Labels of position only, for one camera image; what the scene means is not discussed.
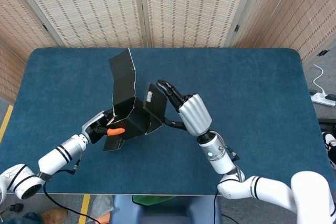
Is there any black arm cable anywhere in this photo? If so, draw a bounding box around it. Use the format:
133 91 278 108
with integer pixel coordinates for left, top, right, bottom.
41 165 102 224
213 191 218 224

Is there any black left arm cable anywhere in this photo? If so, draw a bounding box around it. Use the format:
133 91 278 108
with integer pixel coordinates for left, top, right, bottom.
41 165 102 224

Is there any black cardboard box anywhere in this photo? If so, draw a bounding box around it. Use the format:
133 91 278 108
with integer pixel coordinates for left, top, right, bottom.
102 47 169 153

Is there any bamboo folding screen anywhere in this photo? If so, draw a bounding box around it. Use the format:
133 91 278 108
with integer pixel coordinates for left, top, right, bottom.
0 0 336 104

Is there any brown leather shoe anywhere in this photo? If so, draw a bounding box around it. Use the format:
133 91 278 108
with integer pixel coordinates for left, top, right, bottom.
41 207 69 223

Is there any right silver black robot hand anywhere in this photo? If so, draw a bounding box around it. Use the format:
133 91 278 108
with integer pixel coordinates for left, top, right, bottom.
156 79 213 137

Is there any black floor object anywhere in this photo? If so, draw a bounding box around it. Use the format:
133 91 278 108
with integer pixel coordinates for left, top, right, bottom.
317 118 336 130

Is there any white power strip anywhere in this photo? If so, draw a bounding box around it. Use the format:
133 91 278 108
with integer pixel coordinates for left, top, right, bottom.
310 91 336 106

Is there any white power cable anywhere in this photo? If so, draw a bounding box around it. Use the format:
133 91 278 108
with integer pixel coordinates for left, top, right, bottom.
313 63 326 96

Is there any blue jeans leg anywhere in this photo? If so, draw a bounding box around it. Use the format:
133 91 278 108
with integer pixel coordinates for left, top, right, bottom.
18 211 44 224

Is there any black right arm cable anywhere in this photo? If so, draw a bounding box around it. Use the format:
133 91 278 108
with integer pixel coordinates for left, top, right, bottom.
213 191 218 224

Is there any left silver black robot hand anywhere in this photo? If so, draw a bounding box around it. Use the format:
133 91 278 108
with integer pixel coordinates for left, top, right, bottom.
80 108 126 145

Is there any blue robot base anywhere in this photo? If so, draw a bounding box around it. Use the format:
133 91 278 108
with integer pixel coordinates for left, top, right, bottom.
109 195 222 224

